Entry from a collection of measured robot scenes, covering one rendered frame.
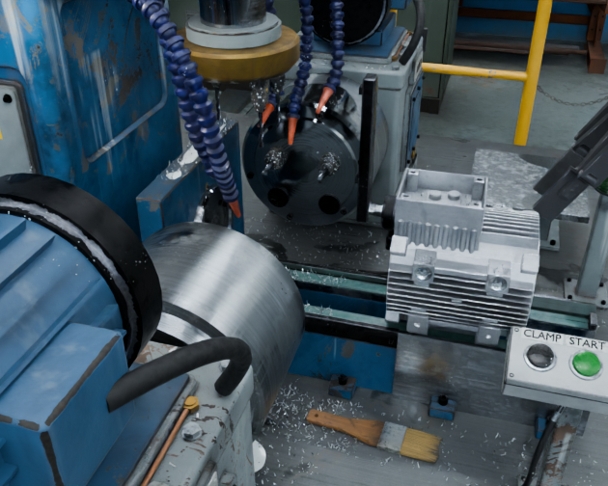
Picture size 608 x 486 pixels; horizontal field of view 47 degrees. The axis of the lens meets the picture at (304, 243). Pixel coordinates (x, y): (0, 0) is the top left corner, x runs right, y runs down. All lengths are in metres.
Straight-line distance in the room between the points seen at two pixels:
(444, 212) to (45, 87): 0.54
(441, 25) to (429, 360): 3.28
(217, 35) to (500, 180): 0.82
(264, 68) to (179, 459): 0.53
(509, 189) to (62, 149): 0.93
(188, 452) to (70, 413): 0.18
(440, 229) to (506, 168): 0.66
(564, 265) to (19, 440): 1.25
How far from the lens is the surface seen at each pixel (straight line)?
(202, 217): 1.08
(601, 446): 1.16
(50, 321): 0.49
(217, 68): 0.93
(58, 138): 0.98
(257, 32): 0.95
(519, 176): 1.59
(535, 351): 0.85
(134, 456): 0.58
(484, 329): 1.01
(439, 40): 4.24
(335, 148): 1.25
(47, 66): 0.95
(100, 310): 0.52
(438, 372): 1.10
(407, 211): 0.97
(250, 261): 0.83
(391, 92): 1.43
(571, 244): 1.61
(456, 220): 0.97
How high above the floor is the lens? 1.60
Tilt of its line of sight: 32 degrees down
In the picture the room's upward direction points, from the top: straight up
